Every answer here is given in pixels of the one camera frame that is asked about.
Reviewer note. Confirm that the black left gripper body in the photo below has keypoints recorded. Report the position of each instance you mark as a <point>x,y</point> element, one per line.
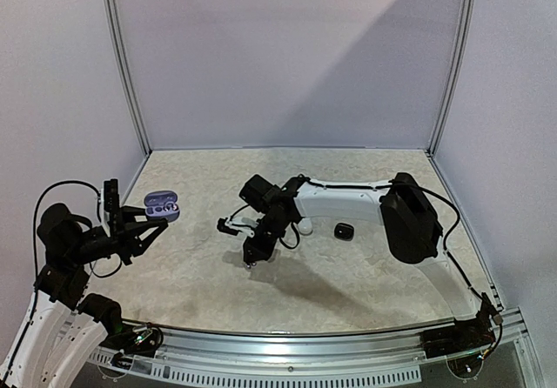
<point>118,239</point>

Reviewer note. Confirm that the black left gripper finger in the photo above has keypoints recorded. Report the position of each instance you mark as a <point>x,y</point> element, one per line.
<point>144,235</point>
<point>131,214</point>

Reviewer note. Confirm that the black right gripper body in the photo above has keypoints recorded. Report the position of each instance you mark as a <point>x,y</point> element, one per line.
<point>259,248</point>

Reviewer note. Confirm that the silver blue charging case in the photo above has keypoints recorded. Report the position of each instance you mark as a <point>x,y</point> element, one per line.
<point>154,202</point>

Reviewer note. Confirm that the white oval charging case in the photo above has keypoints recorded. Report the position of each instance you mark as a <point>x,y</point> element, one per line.
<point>305,227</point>

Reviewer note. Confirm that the glossy black earbud charging case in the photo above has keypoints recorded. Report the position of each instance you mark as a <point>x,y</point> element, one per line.
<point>343,231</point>

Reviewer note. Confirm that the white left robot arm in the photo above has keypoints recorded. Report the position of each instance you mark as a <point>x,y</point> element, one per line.
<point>65,323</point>

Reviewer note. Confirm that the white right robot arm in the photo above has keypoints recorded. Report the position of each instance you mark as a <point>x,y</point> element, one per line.
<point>413,231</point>

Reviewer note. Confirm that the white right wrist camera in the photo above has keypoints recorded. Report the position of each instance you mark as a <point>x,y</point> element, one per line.
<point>234,226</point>

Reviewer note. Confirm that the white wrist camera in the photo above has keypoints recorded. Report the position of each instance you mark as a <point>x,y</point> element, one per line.
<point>109,205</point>
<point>234,226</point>

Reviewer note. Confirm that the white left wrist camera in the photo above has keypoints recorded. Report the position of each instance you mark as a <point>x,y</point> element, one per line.
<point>109,205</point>

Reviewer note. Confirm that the white perforated cable tray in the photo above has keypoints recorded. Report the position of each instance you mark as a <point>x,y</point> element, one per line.
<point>188,370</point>

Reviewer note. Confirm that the aluminium left corner post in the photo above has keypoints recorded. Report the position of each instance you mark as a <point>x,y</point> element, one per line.
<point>124,72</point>

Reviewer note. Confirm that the aluminium corner post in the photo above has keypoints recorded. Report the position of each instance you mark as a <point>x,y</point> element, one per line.
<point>124,72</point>
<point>457,57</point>

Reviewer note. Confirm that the aluminium right corner post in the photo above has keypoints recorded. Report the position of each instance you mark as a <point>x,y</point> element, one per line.
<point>457,57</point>

